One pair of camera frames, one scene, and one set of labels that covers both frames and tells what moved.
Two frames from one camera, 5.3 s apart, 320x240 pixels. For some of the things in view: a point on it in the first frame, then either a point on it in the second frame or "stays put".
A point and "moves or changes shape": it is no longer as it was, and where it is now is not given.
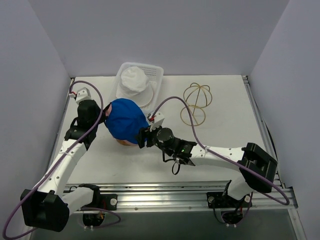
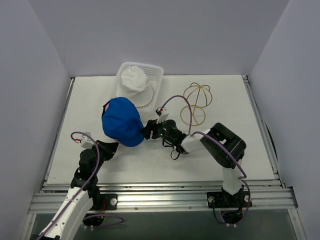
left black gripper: [99, 116] -> [109, 147]
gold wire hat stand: [196, 97] stays put
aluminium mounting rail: [189, 198] stays put
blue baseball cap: [126, 119] moves or changes shape
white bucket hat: [135, 84] stays put
